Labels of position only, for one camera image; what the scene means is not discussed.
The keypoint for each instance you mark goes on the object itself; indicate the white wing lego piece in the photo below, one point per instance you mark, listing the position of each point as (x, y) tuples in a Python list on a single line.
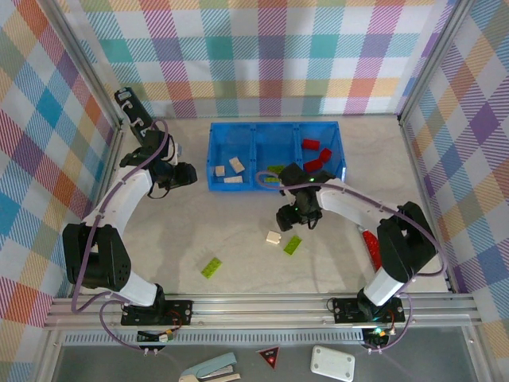
[(233, 180)]

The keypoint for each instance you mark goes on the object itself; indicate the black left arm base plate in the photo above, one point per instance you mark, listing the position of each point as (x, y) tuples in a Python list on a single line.
[(179, 312)]

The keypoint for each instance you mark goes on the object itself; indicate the aluminium mounting rail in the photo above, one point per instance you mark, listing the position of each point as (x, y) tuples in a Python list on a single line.
[(258, 310)]

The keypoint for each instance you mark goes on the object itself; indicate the red small lego brick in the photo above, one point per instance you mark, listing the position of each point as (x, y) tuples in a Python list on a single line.
[(326, 154)]

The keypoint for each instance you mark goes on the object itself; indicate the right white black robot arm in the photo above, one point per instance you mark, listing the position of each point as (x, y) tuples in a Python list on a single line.
[(350, 201)]

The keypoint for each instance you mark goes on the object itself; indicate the aluminium frame post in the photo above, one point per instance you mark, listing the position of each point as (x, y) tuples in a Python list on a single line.
[(85, 59), (432, 59)]

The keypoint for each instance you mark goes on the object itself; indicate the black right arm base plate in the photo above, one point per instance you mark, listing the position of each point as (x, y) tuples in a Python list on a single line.
[(346, 310)]

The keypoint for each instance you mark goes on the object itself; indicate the green lego brick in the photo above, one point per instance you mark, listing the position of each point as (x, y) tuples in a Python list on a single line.
[(271, 180), (275, 170), (292, 245), (211, 268)]

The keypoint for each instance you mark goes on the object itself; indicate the white small lego brick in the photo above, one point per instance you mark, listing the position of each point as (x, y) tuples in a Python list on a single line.
[(273, 237)]

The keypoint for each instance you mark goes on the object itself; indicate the right small controller board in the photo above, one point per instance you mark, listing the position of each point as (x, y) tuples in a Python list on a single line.
[(375, 338)]

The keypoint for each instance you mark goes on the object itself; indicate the blue three-compartment bin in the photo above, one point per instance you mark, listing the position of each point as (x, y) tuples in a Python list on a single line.
[(234, 139)]

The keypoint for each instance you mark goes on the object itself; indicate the left small controller board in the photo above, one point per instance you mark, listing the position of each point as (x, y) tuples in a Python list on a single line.
[(155, 338)]

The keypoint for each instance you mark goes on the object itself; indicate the aluminium side rail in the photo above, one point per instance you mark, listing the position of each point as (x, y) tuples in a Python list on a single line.
[(419, 179), (112, 159)]

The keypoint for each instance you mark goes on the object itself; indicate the white rectangular plate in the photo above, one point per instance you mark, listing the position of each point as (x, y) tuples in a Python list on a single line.
[(332, 363)]

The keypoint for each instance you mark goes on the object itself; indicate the small controller board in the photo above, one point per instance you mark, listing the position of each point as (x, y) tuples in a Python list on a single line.
[(155, 338), (375, 338)]

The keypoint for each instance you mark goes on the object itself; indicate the light blue stapler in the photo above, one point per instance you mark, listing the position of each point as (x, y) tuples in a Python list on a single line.
[(214, 364)]

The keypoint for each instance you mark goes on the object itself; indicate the black power strip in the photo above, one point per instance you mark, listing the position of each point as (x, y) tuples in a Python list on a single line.
[(131, 107)]

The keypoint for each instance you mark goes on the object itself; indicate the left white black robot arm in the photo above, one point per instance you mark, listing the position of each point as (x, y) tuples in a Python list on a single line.
[(119, 199)]

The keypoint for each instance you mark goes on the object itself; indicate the red triangular badge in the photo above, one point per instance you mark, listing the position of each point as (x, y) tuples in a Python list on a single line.
[(269, 356)]

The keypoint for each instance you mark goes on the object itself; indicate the long red lego brick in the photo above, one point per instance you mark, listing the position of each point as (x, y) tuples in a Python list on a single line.
[(371, 246)]

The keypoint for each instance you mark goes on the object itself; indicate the white long lego brick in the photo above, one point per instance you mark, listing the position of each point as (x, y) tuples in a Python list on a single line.
[(236, 164)]

